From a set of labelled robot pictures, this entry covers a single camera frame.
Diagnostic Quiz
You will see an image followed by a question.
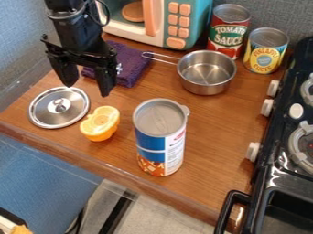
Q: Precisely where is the silver pot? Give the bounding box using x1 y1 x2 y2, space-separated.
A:
140 49 239 96

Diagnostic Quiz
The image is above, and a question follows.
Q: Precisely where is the toy stove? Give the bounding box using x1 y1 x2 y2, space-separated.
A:
212 36 313 234

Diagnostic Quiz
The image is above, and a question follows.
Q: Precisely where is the silver lid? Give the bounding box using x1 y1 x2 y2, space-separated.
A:
27 86 91 130

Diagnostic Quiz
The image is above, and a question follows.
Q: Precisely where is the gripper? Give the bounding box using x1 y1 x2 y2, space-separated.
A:
38 12 124 98

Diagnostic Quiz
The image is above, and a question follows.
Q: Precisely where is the red tomato can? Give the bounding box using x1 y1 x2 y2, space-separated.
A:
205 3 253 60

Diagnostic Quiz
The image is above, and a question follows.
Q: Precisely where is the purple cloth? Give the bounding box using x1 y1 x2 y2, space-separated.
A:
79 40 155 89

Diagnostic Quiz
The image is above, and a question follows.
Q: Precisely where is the orange toy half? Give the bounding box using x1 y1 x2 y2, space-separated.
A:
78 105 122 143

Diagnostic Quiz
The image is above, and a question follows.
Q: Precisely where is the toy microwave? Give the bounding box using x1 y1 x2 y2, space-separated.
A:
95 0 214 51

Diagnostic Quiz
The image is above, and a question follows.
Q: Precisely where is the yellow pineapple can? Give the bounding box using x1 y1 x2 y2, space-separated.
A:
242 27 291 75

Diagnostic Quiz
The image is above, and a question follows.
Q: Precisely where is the blue and white canister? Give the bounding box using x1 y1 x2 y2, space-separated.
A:
130 98 192 177

